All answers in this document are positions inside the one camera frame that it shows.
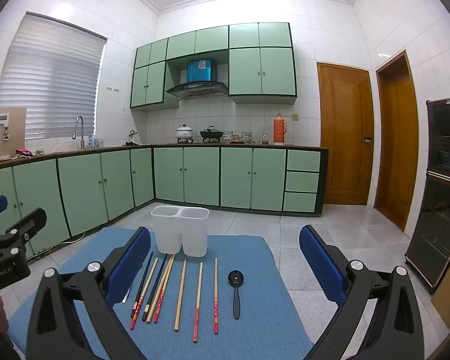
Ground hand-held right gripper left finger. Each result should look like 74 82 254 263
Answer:
25 227 152 360

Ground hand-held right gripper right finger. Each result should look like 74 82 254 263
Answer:
299 225 432 360

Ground black chopstick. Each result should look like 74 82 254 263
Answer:
130 251 154 320
142 253 168 322

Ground red-tipped wooden chopstick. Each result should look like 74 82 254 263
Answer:
153 256 176 324
130 257 159 331
193 262 203 343
214 257 219 334

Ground white double utensil holder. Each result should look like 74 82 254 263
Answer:
150 205 210 257

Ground black plastic spoon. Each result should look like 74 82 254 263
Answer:
227 270 245 320

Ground blue table mat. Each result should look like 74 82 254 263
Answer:
7 227 316 360

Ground cardboard box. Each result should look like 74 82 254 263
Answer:
0 107 27 164

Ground chrome kitchen faucet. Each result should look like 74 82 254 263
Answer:
73 115 86 150

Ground green base cabinets with counter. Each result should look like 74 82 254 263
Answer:
0 144 329 261

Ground black glass-door cabinet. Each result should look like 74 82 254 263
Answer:
404 97 450 295

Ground white window blind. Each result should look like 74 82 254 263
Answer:
0 12 108 139

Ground orange thermos flask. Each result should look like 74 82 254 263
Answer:
273 113 288 145

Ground white cooking pot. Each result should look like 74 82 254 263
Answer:
175 124 194 144

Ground plain wooden door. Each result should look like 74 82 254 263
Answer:
375 50 421 231

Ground black wok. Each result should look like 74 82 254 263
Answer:
199 126 224 143

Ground range hood with blue film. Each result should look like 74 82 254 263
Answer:
166 58 229 101

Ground white floor cable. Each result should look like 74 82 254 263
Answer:
34 230 87 259

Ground wooden door with handle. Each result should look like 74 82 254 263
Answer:
317 62 374 206

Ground green wall cabinets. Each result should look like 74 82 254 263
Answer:
130 22 298 113

